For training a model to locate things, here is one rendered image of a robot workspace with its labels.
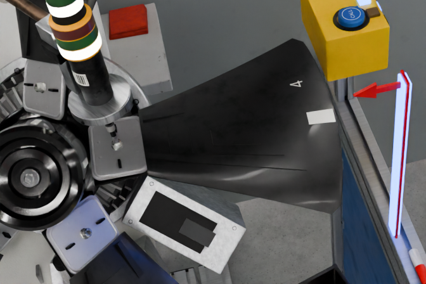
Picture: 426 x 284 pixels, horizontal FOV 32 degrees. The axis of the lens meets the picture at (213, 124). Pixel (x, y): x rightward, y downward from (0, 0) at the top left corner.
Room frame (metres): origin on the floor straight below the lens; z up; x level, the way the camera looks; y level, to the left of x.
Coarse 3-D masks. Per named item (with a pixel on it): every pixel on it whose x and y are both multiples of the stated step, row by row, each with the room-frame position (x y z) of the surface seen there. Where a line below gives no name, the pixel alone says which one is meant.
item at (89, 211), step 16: (80, 208) 0.56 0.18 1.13; (96, 208) 0.57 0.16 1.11; (64, 224) 0.53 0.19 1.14; (80, 224) 0.54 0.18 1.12; (96, 224) 0.55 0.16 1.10; (112, 224) 0.55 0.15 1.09; (64, 240) 0.52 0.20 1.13; (80, 240) 0.52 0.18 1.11; (96, 240) 0.53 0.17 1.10; (112, 240) 0.53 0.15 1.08; (64, 256) 0.50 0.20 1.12; (80, 256) 0.50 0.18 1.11
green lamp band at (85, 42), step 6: (96, 30) 0.59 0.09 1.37; (54, 36) 0.58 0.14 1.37; (90, 36) 0.58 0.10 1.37; (96, 36) 0.58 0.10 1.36; (60, 42) 0.58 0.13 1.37; (66, 42) 0.57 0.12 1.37; (72, 42) 0.57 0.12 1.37; (78, 42) 0.57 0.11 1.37; (84, 42) 0.57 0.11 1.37; (90, 42) 0.57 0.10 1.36; (66, 48) 0.57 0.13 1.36; (72, 48) 0.57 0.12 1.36; (78, 48) 0.57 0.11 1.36
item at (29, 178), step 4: (24, 172) 0.54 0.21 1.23; (28, 172) 0.54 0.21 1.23; (32, 172) 0.54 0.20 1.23; (36, 172) 0.54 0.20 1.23; (20, 176) 0.54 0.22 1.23; (24, 176) 0.54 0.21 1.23; (28, 176) 0.54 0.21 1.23; (32, 176) 0.54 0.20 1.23; (36, 176) 0.54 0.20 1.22; (20, 180) 0.54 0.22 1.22; (24, 180) 0.54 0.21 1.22; (28, 180) 0.54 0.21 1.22; (32, 180) 0.54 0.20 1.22; (36, 180) 0.54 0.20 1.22; (24, 184) 0.53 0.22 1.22; (28, 184) 0.53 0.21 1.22; (32, 184) 0.53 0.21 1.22; (36, 184) 0.53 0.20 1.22
